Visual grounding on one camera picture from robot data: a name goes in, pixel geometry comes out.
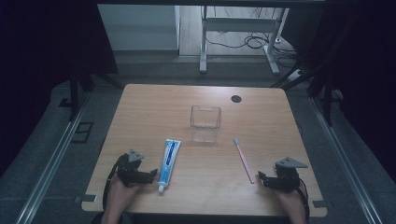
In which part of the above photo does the person's left hand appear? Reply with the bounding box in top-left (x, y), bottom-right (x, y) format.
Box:
top-left (104, 174), bottom-right (141, 217)

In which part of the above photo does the black metal stand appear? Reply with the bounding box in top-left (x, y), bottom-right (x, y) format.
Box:
top-left (59, 66), bottom-right (124, 122)
top-left (270, 62), bottom-right (344, 127)

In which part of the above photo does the person's right hand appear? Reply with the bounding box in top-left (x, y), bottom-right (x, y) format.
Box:
top-left (274, 183), bottom-right (308, 218)

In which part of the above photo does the pink toothbrush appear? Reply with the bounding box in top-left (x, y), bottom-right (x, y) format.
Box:
top-left (233, 137), bottom-right (256, 185)

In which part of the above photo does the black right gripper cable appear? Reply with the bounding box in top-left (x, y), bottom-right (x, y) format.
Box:
top-left (297, 177), bottom-right (312, 223)

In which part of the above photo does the dark curtain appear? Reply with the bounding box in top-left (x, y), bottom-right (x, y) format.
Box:
top-left (0, 0), bottom-right (120, 176)
top-left (281, 0), bottom-right (396, 183)

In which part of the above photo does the blue and white toothpaste tube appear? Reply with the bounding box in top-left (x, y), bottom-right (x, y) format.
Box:
top-left (157, 138), bottom-right (182, 194)

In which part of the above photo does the black floor cable bundle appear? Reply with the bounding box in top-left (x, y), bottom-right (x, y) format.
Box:
top-left (205, 6), bottom-right (301, 68)

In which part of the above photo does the clear plastic container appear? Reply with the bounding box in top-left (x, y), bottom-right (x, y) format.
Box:
top-left (190, 105), bottom-right (222, 144)

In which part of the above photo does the light grey panel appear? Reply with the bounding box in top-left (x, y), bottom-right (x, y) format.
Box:
top-left (97, 4), bottom-right (181, 51)

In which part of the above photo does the white metal desk frame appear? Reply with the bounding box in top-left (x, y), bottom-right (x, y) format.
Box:
top-left (199, 5), bottom-right (290, 76)

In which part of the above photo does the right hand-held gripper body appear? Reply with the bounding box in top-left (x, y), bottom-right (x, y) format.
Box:
top-left (264, 156), bottom-right (309, 193)

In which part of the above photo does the black floor socket frame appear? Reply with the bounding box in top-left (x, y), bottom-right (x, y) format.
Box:
top-left (70, 121), bottom-right (94, 144)

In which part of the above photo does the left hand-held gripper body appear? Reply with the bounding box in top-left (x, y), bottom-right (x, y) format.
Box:
top-left (115, 148), bottom-right (148, 189)

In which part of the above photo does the white power strip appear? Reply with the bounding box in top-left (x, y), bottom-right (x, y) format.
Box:
top-left (287, 68), bottom-right (304, 82)

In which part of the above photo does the aluminium floor rail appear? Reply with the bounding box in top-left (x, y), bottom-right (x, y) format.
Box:
top-left (309, 96), bottom-right (382, 224)
top-left (15, 92), bottom-right (92, 224)

